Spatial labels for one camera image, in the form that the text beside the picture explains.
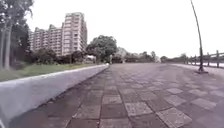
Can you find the chequered stone paved path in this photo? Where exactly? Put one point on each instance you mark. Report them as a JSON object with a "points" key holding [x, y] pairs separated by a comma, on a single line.
{"points": [[143, 90]]}

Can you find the dark wooden railing fence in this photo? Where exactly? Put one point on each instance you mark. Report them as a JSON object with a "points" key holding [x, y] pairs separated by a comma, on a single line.
{"points": [[208, 60]]}

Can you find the tall tree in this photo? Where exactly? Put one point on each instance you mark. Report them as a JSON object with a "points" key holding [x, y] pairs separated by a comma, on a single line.
{"points": [[7, 43]]}

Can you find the low pale concrete wall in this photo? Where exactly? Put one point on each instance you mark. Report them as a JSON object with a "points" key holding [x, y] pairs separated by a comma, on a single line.
{"points": [[33, 87]]}

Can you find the round leafy tree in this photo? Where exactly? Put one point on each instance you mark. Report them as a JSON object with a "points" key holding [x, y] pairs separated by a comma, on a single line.
{"points": [[101, 47]]}

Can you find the curved dark lamp pole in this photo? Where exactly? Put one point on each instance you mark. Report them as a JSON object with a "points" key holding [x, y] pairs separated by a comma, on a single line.
{"points": [[200, 50]]}

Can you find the distant row of trees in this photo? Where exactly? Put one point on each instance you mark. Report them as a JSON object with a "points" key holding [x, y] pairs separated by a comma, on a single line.
{"points": [[140, 57]]}

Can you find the grass strip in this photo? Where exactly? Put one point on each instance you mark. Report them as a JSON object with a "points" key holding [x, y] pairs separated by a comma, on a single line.
{"points": [[43, 69]]}

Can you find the tall pale apartment building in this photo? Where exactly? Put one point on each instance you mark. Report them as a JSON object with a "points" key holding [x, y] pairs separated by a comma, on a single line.
{"points": [[72, 33]]}

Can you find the row of dark bushes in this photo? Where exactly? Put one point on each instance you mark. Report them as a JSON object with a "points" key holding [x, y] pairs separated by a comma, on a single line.
{"points": [[46, 56]]}

